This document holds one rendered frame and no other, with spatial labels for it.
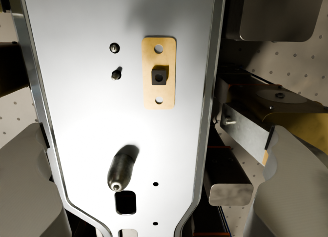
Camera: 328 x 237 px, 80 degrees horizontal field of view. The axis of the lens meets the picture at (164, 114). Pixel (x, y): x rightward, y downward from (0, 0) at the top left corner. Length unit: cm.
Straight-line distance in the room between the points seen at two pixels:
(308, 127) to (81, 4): 27
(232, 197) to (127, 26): 30
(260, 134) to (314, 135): 7
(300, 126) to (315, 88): 45
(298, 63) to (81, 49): 55
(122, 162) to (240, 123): 16
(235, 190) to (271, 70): 37
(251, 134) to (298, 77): 45
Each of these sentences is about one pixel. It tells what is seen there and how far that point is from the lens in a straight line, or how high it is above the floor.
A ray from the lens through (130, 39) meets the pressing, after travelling 23.
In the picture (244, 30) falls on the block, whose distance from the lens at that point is 27.
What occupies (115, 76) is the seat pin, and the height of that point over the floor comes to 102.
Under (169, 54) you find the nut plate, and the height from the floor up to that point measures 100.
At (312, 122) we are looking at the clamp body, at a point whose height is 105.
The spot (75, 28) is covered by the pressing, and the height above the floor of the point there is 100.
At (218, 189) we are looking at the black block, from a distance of 35.
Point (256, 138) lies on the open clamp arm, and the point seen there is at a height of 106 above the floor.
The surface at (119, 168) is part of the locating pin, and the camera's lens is 26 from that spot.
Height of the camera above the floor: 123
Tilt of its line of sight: 67 degrees down
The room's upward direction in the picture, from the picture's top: 177 degrees clockwise
